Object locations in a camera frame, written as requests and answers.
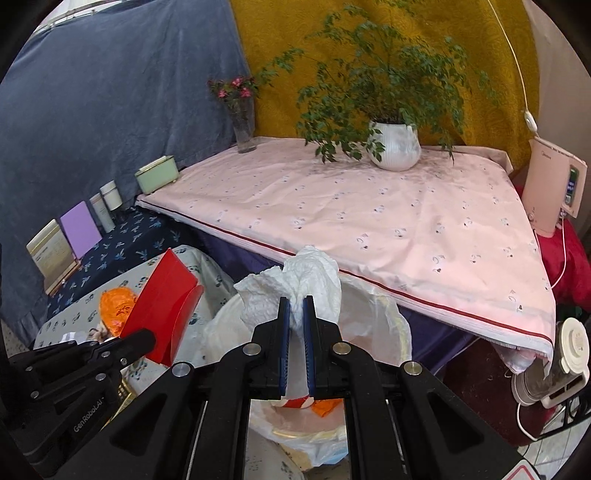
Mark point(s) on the dark purple cloth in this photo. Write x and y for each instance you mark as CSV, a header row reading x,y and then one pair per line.
x,y
429,337

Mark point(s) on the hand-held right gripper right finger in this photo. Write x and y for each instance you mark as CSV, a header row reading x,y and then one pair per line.
x,y
308,341

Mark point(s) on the wooden stand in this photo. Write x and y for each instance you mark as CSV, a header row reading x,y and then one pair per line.
x,y
62,279

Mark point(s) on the pink appliance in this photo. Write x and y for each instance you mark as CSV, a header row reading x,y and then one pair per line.
x,y
549,184

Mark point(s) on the pink printed sheet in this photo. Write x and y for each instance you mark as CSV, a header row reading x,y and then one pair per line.
x,y
346,207

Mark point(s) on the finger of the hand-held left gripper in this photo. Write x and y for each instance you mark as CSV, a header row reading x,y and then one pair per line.
x,y
129,344

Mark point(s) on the orange plastic bag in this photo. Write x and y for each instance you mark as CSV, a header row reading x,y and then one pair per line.
x,y
115,309

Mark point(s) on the white paper towel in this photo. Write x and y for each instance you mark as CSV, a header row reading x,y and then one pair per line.
x,y
295,277

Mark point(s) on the panda printed cloth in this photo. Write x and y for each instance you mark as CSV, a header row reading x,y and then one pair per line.
x,y
60,323

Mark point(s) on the navy printed cloth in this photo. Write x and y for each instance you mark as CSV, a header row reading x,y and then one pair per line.
x,y
120,254

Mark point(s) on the mustard yellow cloth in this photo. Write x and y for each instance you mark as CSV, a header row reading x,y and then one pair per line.
x,y
277,37

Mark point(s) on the purple card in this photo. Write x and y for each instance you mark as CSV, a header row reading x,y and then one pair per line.
x,y
81,230

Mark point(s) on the cream printed card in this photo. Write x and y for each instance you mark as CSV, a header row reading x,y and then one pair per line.
x,y
48,251

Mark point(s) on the glass vase with pink flowers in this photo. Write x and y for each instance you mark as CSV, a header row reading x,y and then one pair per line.
x,y
244,134

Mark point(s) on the white tube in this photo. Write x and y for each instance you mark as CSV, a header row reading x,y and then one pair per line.
x,y
102,214

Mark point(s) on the blue-grey cloth backdrop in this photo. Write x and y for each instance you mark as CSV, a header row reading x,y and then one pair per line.
x,y
115,92

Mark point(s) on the red paper box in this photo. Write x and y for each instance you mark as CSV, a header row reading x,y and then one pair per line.
x,y
161,295

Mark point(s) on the white jar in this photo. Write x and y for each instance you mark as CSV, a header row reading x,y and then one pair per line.
x,y
111,196

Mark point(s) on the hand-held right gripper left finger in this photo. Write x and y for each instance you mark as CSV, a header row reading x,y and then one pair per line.
x,y
284,337

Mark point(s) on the red cloth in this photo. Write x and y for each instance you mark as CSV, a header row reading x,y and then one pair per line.
x,y
572,272

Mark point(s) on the bin with white plastic bag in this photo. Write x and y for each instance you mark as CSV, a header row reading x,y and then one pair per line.
x,y
369,314

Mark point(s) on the pale green tissue box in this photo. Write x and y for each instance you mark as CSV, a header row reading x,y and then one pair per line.
x,y
157,177

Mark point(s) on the green plant in white pot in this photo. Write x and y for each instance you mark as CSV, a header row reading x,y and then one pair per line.
x,y
395,147

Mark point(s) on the orange plastic scrap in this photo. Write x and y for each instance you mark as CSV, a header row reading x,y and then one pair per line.
x,y
325,407

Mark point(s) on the white kitchen appliance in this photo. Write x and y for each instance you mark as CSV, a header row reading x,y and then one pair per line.
x,y
572,341

